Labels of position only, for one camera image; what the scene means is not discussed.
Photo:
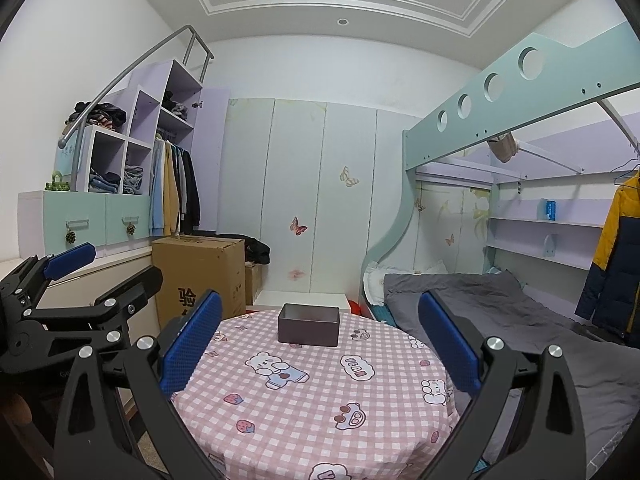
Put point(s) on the black hanging coat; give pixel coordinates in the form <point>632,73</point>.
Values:
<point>189,190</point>

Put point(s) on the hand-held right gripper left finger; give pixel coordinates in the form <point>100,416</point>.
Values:
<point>192,345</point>

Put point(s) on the pile of folded clothes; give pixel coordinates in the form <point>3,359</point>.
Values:
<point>100,114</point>

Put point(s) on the yellow and navy jacket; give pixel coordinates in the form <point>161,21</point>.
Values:
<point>612,270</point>

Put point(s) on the folded blue jeans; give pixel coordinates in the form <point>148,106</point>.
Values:
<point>120,182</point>

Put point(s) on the beige hanging bag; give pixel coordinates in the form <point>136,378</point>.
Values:
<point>502,147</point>

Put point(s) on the yellow hanging garment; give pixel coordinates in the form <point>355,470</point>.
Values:
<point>172,190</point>

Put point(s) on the small butterfly wall sticker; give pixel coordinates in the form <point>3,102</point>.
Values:
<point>450,239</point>

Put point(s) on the white drawer cabinet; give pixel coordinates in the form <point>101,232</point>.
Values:
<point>120,262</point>

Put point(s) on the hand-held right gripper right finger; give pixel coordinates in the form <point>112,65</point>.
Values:
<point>450,345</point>

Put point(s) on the lilac wall shelves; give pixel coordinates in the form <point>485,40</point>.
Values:
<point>525,250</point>

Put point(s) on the red plastic item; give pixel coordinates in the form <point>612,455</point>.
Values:
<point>353,306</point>

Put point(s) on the small brown cardboard box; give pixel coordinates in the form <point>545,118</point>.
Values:
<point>252,285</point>

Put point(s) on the white shelf bookend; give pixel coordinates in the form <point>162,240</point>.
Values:
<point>551,246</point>

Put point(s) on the beige butterfly wall sticker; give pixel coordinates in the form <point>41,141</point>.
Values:
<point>350,176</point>

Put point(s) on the light blue hanging garment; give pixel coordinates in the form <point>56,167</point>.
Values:
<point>157,190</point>

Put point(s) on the large brown cardboard box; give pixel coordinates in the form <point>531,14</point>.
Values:
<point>200,270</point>

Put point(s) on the blue can on shelf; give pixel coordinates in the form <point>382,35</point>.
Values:
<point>550,210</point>

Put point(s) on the small green basket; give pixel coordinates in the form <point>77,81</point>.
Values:
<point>57,185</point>

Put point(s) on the pale pink butterfly sticker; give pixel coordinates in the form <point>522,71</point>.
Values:
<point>296,274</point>

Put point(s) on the grey metal handrail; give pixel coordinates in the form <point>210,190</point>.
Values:
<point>125,67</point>

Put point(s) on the lilac stair shelf unit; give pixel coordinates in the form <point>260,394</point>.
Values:
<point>145,110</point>

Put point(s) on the folded dark clothes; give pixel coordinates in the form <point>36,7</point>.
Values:
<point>175,107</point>

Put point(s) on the teal drawer unit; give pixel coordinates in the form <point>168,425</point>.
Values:
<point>90,215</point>

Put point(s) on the grey bed blanket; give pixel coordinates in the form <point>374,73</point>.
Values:
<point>525,320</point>

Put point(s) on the white pillow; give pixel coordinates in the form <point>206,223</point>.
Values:
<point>400,280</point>

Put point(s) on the teal bunk bed frame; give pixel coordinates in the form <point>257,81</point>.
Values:
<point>450,105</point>

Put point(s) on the pink butterfly wall sticker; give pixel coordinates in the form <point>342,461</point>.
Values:
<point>298,225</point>

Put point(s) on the pink checkered cartoon tablecloth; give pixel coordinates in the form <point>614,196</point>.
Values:
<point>310,395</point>

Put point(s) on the pile of black clothes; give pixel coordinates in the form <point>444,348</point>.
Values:
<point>255,250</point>

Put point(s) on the metal clothes hanger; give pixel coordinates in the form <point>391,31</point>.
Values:
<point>627,177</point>

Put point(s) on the white wardrobe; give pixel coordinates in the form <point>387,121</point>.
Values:
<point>310,170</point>

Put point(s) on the grey metal tin box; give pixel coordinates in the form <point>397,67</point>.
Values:
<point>307,330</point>

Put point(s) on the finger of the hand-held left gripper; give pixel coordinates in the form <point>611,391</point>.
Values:
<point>130,285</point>
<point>70,257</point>

